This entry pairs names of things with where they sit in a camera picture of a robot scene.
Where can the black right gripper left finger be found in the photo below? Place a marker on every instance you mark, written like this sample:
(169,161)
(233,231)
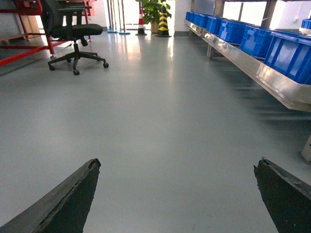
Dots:
(64,209)

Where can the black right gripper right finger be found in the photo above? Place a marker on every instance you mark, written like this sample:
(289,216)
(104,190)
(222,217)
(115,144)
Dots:
(286,197)

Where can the steel conveyor shelf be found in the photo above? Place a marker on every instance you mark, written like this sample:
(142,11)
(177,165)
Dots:
(291,94)

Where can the nearest blue bin on shelf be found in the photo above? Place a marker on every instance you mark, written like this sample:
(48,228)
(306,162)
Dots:
(290,55)

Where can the blue bin on shelf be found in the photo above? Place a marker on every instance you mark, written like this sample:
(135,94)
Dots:
(214,24)
(256,41)
(198,19)
(232,31)
(290,55)

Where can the black office chair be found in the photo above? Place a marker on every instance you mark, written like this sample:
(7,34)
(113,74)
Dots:
(65,24)

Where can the red white traffic cone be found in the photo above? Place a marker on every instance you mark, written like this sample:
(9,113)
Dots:
(141,30)

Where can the far blue bin on shelf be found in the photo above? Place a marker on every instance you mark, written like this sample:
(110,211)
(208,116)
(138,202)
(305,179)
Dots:
(198,19)

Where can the yellow black traffic cone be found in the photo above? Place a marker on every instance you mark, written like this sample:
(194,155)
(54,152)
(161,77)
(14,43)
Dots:
(163,30)

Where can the potted green plant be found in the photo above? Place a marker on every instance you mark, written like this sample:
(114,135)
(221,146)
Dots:
(151,12)

